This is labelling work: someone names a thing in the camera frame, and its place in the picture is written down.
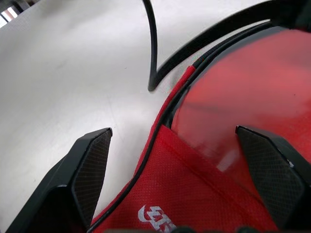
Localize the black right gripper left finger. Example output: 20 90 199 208
0 127 113 233

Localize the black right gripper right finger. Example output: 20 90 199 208
235 125 311 233

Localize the black red mesh pouch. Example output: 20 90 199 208
86 0 311 233

